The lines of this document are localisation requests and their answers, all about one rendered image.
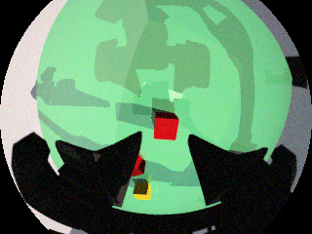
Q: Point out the red cube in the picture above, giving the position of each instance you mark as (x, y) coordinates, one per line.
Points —
(165, 126)
(139, 168)

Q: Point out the yellow cube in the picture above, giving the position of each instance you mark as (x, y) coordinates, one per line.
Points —
(142, 191)

